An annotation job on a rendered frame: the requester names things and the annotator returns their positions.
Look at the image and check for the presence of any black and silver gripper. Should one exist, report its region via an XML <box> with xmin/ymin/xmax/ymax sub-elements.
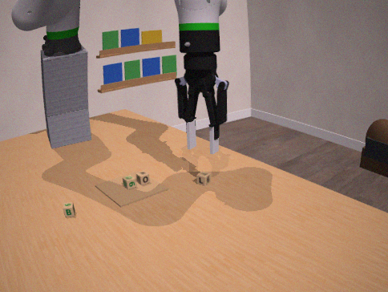
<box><xmin>175</xmin><ymin>54</ymin><xmax>229</xmax><ymax>154</ymax></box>

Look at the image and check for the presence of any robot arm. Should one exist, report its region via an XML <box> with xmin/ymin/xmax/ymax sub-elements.
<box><xmin>11</xmin><ymin>0</ymin><xmax>227</xmax><ymax>56</ymax></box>

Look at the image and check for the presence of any tan flat mat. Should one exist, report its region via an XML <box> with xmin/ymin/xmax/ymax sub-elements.
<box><xmin>95</xmin><ymin>171</ymin><xmax>169</xmax><ymax>207</ymax></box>

